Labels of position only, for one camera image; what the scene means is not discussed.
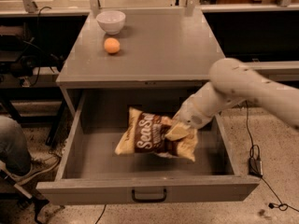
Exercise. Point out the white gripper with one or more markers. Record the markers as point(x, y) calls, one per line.
point(191, 115)

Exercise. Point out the brown sea salt chip bag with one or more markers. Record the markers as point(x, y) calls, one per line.
point(145, 134)

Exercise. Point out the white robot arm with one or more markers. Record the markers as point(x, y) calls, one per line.
point(230, 83)

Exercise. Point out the grey cabinet counter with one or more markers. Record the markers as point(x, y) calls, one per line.
point(160, 47)

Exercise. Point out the open grey top drawer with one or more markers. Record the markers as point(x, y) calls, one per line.
point(90, 172)

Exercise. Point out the black power adapter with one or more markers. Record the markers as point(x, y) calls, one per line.
point(256, 167)

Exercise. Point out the orange fruit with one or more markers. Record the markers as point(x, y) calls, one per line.
point(112, 45)

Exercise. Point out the white ceramic bowl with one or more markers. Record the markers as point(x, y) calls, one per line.
point(111, 21)

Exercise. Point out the grey sneaker shoe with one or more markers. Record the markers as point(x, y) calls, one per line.
point(38, 167)

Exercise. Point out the person's jeans leg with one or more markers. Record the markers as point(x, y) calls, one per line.
point(13, 147)

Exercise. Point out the dark machine left shelf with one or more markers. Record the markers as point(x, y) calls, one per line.
point(14, 43)

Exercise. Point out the black chair base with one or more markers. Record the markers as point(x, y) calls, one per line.
point(25, 204)

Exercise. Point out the black drawer handle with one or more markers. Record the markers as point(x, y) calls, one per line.
point(148, 197)

